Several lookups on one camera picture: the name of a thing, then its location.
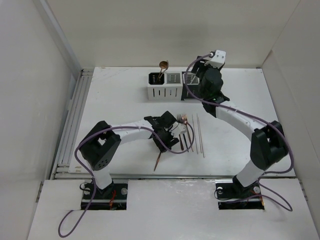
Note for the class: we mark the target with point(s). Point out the black fork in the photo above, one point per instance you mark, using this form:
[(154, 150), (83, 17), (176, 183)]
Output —
[(179, 118)]

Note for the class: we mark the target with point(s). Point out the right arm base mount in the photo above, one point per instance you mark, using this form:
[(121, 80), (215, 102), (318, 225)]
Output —
[(230, 197)]

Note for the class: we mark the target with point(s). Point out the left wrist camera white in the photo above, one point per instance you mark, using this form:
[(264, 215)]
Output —
[(177, 129)]

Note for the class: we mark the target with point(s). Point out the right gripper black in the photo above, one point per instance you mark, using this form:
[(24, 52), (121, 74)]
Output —
[(200, 63)]

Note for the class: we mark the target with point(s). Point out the copper knife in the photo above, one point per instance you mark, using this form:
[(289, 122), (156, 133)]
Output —
[(157, 161)]

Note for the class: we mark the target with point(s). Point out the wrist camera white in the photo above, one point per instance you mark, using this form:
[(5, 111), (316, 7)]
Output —
[(177, 129), (216, 59)]

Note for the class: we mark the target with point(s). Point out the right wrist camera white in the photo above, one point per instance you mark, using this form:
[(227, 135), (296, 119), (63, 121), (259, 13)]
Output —
[(216, 59)]

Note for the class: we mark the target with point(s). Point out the large copper spoon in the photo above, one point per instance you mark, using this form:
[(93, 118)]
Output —
[(164, 65)]

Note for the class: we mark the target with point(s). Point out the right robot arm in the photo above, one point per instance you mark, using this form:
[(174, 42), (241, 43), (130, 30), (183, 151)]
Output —
[(267, 145)]

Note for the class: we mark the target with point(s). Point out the copper fork right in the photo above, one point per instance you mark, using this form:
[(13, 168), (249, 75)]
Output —
[(185, 121)]

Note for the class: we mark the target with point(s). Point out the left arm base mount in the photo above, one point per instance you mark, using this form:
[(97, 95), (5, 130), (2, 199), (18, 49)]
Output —
[(112, 199)]

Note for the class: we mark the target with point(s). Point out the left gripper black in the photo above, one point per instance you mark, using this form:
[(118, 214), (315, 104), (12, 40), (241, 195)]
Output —
[(171, 140)]

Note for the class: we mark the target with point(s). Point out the metal chopstick right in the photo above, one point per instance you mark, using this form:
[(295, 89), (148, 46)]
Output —
[(200, 136)]

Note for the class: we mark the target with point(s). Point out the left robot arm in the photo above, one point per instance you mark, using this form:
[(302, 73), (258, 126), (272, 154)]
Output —
[(101, 143)]

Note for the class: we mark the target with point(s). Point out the front aluminium rail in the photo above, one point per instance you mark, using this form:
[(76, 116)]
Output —
[(77, 176)]

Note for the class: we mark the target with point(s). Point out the white utensil holder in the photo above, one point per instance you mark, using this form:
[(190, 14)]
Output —
[(169, 87)]

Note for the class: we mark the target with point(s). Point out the aluminium rail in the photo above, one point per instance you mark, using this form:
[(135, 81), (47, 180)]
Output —
[(77, 176), (66, 143)]

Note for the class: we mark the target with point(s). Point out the black utensil holder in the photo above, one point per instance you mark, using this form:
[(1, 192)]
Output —
[(194, 88)]

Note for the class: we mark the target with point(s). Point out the aluminium rail left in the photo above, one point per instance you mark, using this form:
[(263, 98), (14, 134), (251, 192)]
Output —
[(66, 143)]

